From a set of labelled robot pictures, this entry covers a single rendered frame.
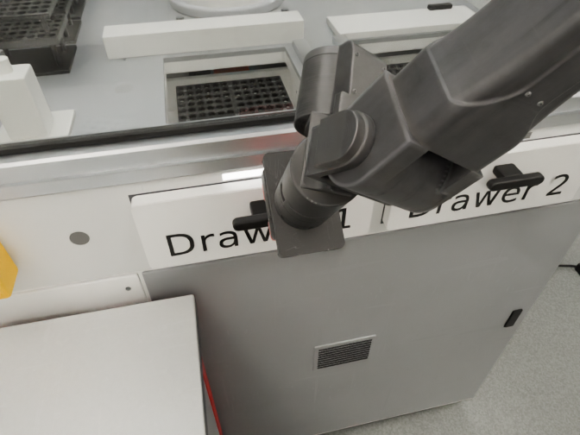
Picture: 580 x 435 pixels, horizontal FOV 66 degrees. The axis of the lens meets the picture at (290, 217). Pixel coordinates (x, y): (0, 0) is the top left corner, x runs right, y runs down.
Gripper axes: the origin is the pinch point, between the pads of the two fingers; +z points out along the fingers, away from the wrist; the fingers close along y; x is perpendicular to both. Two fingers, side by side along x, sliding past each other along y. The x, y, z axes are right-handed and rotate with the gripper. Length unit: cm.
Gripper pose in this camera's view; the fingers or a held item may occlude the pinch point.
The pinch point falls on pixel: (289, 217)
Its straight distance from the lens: 51.7
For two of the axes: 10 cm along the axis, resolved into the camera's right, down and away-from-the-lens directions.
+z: -1.5, 1.8, 9.7
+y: -1.7, -9.7, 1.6
